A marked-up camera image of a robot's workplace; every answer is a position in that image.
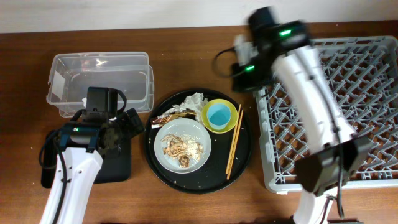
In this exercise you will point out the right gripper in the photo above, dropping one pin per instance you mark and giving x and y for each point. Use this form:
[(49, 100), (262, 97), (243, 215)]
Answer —
[(240, 81)]

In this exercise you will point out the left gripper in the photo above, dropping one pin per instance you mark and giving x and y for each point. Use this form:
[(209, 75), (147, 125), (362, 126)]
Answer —
[(129, 128)]

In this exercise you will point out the blue cup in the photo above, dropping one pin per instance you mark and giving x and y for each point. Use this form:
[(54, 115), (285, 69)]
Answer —
[(218, 116)]

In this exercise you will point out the wooden chopstick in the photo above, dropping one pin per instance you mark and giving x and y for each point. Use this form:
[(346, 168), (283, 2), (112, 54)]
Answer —
[(232, 142), (235, 143)]

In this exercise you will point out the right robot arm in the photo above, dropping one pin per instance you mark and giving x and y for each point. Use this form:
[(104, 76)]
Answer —
[(283, 52)]

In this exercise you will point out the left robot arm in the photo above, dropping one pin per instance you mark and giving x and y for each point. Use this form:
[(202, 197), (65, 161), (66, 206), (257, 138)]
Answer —
[(93, 147)]

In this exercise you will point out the grey dishwasher rack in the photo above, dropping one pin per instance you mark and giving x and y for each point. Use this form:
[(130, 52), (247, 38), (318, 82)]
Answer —
[(362, 74)]

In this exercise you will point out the brown coffee sachet wrapper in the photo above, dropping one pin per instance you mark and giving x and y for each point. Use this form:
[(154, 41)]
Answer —
[(163, 119)]

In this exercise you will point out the yellow bowl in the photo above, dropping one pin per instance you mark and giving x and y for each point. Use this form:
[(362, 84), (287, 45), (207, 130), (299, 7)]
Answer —
[(232, 122)]

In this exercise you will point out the grey plate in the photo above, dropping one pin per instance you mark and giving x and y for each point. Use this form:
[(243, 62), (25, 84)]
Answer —
[(179, 127)]

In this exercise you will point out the black rectangular tray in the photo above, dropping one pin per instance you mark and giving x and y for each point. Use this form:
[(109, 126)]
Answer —
[(114, 168)]

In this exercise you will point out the crumpled white napkin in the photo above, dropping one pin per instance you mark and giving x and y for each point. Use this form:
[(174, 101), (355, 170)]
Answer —
[(194, 102)]

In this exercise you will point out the food scraps on plate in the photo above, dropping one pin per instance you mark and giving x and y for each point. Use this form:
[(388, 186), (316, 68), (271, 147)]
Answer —
[(185, 149)]

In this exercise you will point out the round black serving tray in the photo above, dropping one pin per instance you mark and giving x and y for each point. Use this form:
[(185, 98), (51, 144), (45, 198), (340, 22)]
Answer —
[(211, 177)]

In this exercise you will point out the clear plastic bin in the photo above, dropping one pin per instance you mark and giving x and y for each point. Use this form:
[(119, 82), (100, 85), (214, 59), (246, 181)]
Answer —
[(72, 74)]

